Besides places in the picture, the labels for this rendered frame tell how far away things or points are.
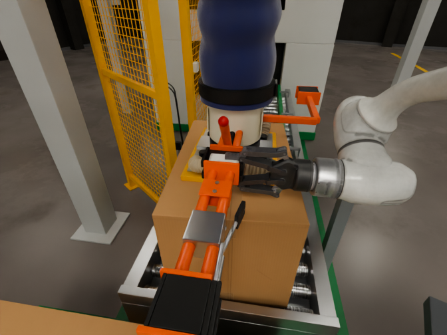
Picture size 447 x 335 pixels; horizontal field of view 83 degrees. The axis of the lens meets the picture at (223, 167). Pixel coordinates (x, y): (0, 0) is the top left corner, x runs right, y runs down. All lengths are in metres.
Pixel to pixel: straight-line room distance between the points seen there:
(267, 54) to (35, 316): 1.08
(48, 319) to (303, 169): 0.93
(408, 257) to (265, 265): 1.46
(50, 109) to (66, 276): 1.00
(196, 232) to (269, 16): 0.51
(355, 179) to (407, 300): 1.38
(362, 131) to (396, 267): 1.46
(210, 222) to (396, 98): 0.45
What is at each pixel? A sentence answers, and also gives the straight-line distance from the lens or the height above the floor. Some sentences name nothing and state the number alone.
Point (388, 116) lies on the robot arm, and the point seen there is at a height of 1.20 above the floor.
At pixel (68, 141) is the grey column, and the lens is 1.63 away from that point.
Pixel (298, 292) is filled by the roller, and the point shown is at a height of 0.54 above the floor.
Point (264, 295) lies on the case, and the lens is 0.92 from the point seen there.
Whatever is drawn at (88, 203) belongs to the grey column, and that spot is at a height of 0.31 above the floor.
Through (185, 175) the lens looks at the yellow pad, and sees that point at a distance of 0.77.
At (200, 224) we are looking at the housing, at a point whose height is 1.09.
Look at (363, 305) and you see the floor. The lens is 1.77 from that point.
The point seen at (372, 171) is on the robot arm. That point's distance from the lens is 0.61.
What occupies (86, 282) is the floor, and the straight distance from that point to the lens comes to 1.85.
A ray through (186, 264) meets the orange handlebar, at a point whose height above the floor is 1.08.
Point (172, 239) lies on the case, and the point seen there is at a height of 0.86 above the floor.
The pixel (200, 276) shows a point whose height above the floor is 1.10.
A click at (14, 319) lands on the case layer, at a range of 1.18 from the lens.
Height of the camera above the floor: 1.42
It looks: 34 degrees down
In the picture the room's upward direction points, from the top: straight up
